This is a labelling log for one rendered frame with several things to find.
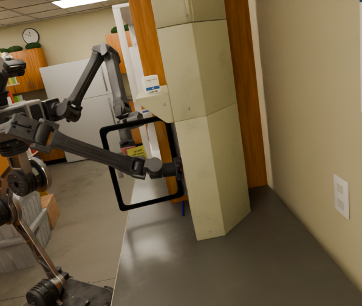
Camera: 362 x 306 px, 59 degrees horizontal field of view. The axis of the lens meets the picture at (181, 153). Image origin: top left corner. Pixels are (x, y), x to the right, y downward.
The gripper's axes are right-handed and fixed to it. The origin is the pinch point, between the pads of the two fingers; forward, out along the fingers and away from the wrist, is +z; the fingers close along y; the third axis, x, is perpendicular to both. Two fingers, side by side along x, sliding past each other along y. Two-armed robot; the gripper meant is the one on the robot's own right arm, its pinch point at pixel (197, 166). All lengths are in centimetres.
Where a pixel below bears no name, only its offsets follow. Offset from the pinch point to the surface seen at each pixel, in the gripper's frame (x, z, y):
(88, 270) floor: 126, -84, 123
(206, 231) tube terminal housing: 20.6, -1.1, -16.2
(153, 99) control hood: -30.8, -15.0, -15.5
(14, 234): 95, -147, 148
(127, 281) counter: 27, -31, -30
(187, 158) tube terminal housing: -8.8, -5.5, -16.0
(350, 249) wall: 15, 36, -48
